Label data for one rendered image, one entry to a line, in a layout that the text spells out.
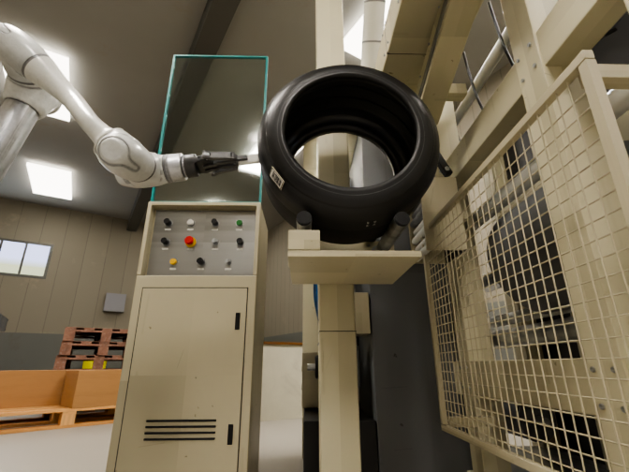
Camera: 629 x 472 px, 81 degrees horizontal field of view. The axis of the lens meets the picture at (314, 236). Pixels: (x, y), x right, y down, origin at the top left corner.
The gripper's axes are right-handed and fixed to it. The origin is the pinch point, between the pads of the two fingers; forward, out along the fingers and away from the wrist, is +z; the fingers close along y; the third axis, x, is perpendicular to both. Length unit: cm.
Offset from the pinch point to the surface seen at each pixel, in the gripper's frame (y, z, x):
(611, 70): -58, 67, 27
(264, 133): -10.3, 6.4, -2.0
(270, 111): -11.5, 9.2, -8.7
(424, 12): -14, 65, -41
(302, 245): -9.3, 13.2, 34.8
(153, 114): 304, -145, -273
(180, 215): 65, -42, -13
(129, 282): 691, -345, -158
